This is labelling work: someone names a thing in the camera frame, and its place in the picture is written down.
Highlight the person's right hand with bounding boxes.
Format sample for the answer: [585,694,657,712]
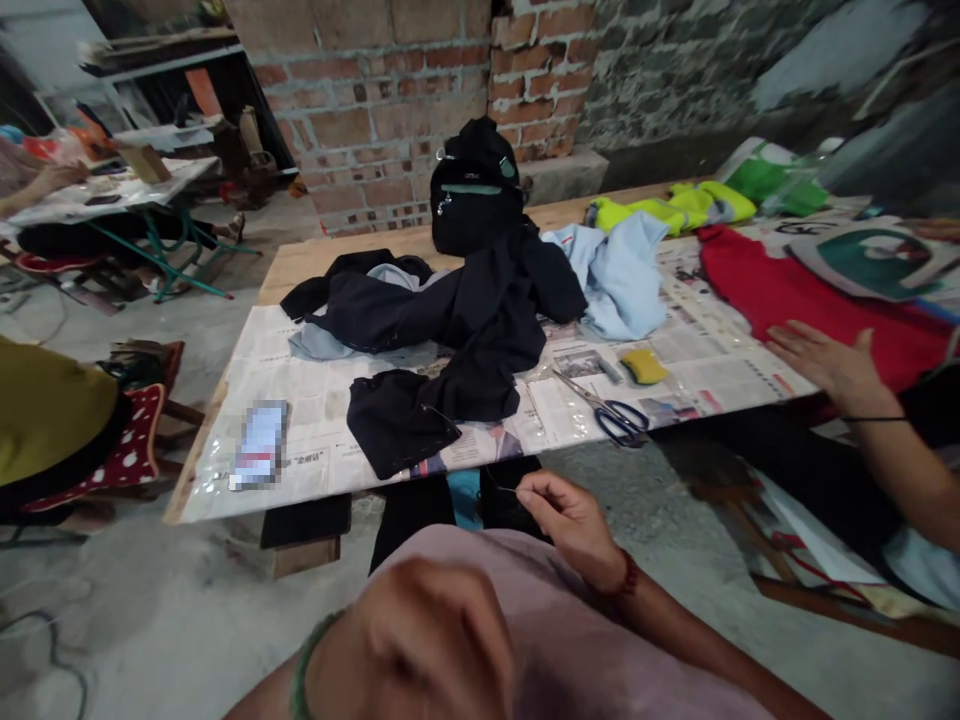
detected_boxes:
[516,470,629,594]

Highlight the person's left hand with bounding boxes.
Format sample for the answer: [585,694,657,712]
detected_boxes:
[329,558,520,720]

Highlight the person's right fingers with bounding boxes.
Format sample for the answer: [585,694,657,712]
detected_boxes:
[523,511,571,553]

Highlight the person's right index finger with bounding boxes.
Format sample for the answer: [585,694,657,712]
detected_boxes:
[522,470,594,498]

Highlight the person's right thumb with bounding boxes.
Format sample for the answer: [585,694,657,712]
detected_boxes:
[518,487,571,519]

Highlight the person's body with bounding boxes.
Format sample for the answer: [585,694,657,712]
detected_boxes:
[365,523,755,720]

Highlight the yellow and green sponge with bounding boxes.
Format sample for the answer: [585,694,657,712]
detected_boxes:
[618,346,661,388]

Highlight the dark navy garment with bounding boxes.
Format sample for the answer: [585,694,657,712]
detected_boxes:
[279,223,591,482]

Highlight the light blue garment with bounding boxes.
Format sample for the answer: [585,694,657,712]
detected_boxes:
[538,209,671,343]

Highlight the newspaper table covering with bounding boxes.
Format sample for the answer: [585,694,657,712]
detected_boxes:
[178,217,960,526]

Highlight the grey-blue garment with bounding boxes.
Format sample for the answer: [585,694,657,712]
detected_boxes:
[287,262,453,364]

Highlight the white printed sack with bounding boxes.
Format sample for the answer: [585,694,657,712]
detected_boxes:
[737,455,960,625]

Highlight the red garment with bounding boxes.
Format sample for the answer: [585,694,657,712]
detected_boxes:
[696,223,960,397]

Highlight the white packet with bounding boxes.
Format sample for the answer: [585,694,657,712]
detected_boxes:
[226,398,291,493]

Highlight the black backpack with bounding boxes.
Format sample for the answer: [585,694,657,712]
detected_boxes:
[428,115,543,259]

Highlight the yellow high-visibility vest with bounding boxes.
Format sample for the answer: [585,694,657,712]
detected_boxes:
[584,179,760,238]

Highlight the wooden table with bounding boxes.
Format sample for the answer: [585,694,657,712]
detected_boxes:
[161,175,960,527]

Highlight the green bag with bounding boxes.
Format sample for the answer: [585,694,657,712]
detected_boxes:
[722,140,831,216]

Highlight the grey printed bag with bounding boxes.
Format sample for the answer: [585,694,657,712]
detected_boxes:
[782,215,960,306]

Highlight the red dotted chair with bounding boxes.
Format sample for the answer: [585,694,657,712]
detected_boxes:
[16,339,208,520]

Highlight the metal shelf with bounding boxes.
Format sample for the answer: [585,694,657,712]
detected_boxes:
[73,26,303,213]

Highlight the folding table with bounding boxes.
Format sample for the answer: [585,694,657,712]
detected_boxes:
[2,152,265,306]

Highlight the blue-handled scissors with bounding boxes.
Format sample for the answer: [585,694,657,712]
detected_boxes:
[551,366,653,451]

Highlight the grey floor cable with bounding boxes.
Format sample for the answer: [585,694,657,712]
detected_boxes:
[0,605,93,720]

